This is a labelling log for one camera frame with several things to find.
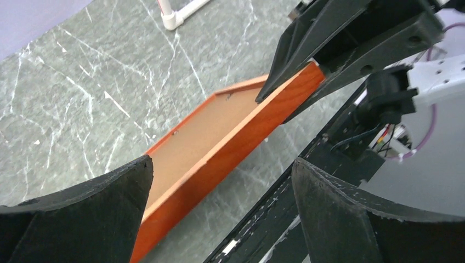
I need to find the brown backing board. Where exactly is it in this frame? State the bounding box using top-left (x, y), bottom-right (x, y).
top-left (144, 89), bottom-right (258, 218)

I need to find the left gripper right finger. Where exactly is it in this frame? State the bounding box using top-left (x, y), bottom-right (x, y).
top-left (291, 158), bottom-right (464, 262)

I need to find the white pvc pipe stand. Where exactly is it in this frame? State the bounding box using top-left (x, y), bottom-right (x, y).
top-left (157, 0), bottom-right (210, 31)

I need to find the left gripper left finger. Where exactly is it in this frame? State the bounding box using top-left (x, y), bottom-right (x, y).
top-left (1, 155), bottom-right (153, 262)

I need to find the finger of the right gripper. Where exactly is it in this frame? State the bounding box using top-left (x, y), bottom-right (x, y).
top-left (256, 1), bottom-right (370, 103)
top-left (283, 12), bottom-right (444, 123)

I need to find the wooden picture frame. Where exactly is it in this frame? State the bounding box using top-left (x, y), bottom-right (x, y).
top-left (131, 63), bottom-right (324, 262)

